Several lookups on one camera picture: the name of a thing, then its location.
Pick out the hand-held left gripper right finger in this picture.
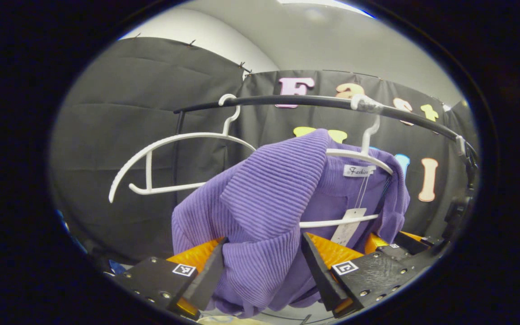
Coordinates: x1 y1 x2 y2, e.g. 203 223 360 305
301 232 427 318

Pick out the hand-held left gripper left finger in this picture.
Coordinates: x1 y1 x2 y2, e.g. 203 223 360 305
109 237 228 321

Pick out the beige laundry hamper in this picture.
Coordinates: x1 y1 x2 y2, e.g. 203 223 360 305
197 315 269 325

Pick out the purple ribbed jacket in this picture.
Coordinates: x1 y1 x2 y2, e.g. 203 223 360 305
171 129 411 318

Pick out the white plastic hanger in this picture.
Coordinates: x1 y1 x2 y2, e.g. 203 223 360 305
299 94 395 228
108 94 257 204

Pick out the black clothes rack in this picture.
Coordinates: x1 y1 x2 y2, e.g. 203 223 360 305
172 95 479 213

